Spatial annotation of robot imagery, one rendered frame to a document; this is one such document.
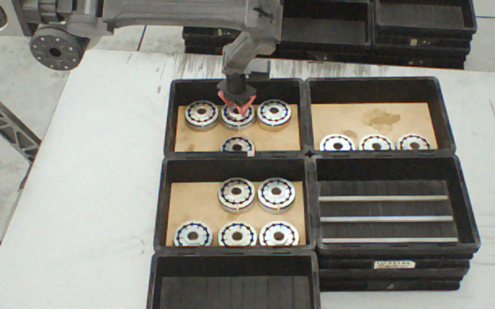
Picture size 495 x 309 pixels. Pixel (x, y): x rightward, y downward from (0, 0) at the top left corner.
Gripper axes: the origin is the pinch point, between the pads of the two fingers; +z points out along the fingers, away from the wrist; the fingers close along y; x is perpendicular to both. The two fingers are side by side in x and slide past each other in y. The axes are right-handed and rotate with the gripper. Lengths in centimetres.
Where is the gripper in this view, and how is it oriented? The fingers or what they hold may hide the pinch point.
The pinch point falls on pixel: (237, 109)
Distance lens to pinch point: 198.0
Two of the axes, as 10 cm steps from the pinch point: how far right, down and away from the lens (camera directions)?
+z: 0.3, 6.3, 7.8
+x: -6.8, 5.8, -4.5
